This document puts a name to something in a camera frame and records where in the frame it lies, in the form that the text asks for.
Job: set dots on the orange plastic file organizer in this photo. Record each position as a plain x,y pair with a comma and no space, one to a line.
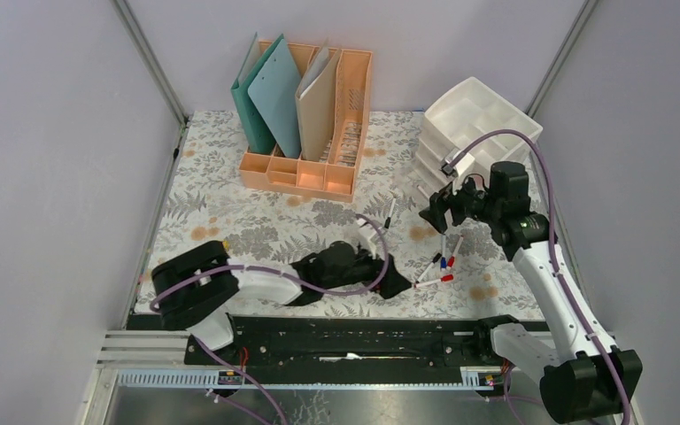
333,177

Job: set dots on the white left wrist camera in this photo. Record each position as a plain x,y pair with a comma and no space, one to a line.
367,236

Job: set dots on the white plastic drawer unit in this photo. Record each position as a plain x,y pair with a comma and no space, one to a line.
464,113

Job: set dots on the blue cap marker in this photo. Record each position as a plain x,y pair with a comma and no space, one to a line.
442,253

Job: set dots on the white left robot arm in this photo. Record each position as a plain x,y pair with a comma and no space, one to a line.
192,289

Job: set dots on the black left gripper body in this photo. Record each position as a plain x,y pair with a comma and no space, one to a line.
363,270

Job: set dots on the floral table cloth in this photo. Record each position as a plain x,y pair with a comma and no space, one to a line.
208,201

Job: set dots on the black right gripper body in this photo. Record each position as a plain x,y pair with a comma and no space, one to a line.
467,202

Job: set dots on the green folder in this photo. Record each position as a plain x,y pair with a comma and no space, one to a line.
249,105

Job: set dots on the black cap whiteboard marker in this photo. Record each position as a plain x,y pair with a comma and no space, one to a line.
390,213

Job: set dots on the light blue folder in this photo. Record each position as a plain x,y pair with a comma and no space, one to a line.
272,90

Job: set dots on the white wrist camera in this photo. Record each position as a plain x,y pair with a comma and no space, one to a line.
367,236
457,164

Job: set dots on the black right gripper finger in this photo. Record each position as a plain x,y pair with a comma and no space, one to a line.
435,216
439,203

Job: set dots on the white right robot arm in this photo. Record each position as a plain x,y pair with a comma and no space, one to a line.
585,375

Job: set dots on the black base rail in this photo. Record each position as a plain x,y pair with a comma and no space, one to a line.
325,351

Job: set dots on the red cap marker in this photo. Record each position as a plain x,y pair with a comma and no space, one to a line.
454,253
423,193

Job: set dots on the tan kraft folder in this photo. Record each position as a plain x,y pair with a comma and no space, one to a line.
316,102

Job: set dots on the black cap marker group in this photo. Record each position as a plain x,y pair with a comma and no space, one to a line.
434,262

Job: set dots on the red cap marker lowest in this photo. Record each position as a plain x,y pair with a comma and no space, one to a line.
440,279

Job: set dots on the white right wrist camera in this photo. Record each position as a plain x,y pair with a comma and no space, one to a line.
457,164

